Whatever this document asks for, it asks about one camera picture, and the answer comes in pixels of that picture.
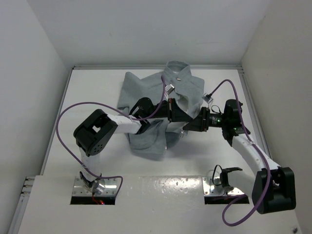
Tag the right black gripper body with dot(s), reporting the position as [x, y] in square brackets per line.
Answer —
[211, 120]

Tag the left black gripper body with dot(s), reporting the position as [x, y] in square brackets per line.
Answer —
[165, 110]

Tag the grey zip jacket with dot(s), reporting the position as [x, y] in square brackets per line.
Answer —
[162, 134]

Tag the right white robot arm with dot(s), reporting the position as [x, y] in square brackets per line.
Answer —
[272, 187]

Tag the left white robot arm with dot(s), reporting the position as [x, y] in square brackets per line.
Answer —
[95, 132]

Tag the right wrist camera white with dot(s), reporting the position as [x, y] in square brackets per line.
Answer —
[207, 98]

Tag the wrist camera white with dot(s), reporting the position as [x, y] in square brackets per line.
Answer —
[169, 89]
[207, 98]

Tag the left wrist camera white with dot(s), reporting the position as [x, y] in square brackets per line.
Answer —
[169, 89]

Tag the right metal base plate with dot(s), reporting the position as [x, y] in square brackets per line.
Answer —
[211, 190]

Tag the metal base plate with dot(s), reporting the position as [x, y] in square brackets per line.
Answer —
[211, 190]
[101, 188]

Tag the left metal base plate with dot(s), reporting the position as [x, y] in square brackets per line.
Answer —
[101, 188]

